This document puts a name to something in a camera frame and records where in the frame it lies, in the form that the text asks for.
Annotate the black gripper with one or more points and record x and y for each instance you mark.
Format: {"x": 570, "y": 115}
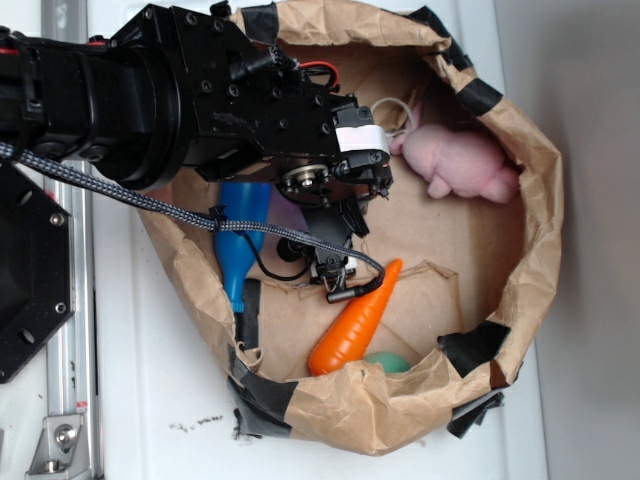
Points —
{"x": 234, "y": 111}

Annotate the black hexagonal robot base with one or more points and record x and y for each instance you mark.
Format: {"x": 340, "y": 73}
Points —
{"x": 36, "y": 288}

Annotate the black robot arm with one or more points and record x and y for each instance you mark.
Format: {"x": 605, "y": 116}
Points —
{"x": 60, "y": 100}

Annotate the blue plastic bottle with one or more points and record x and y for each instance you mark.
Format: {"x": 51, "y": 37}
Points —
{"x": 241, "y": 201}

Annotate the pink plush toy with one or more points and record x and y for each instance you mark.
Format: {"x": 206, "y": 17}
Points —
{"x": 468, "y": 164}

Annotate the orange plastic carrot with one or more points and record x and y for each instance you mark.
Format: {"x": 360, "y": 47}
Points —
{"x": 349, "y": 336}

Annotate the brown paper bag bin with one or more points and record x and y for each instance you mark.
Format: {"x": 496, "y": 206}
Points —
{"x": 478, "y": 277}

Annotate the green ball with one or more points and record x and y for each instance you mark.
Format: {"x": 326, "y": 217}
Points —
{"x": 390, "y": 362}

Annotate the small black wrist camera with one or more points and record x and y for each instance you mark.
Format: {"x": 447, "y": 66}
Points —
{"x": 326, "y": 268}

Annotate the aluminium rail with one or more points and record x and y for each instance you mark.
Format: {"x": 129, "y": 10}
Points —
{"x": 71, "y": 352}

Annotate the metal corner bracket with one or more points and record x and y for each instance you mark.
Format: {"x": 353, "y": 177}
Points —
{"x": 62, "y": 451}

